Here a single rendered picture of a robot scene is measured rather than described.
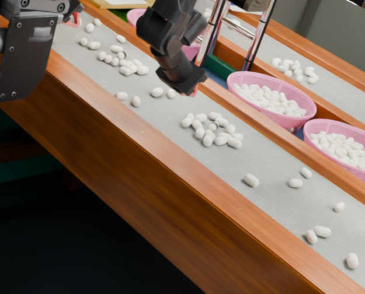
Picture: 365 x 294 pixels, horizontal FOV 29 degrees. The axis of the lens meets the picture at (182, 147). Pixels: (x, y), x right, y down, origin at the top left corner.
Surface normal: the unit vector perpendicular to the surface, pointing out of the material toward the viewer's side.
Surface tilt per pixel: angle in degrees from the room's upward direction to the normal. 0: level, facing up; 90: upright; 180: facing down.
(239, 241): 90
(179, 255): 90
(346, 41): 90
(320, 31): 90
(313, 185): 0
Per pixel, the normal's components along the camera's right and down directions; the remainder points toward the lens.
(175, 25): 0.73, 0.57
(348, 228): 0.30, -0.84
